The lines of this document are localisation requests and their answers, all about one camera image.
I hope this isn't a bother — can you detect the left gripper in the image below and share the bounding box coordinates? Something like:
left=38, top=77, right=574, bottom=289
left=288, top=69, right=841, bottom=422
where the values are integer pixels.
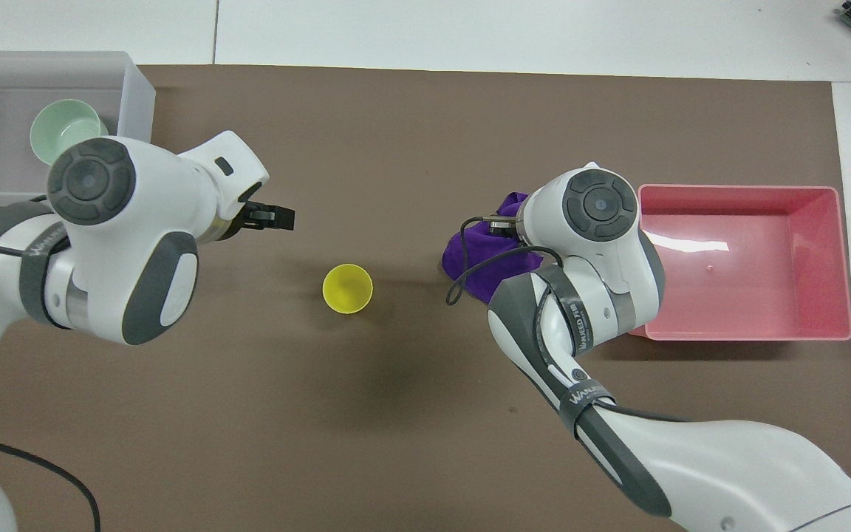
left=228, top=188, right=265, bottom=239

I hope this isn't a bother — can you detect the yellow plastic cup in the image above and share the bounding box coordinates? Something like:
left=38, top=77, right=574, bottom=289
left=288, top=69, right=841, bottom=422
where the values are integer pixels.
left=322, top=264, right=374, bottom=315

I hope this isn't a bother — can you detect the light green bowl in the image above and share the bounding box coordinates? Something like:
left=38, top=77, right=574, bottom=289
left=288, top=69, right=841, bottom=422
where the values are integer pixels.
left=30, top=99, right=110, bottom=167

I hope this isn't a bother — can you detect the purple cloth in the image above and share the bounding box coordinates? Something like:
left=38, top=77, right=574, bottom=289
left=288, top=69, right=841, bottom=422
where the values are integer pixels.
left=441, top=192, right=544, bottom=305

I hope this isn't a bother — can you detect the pink plastic bin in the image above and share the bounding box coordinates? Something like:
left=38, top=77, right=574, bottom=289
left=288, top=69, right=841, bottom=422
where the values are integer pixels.
left=629, top=184, right=851, bottom=342

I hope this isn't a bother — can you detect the black cable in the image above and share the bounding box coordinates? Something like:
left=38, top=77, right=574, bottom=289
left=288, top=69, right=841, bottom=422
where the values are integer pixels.
left=445, top=214, right=564, bottom=307
left=0, top=244, right=101, bottom=532

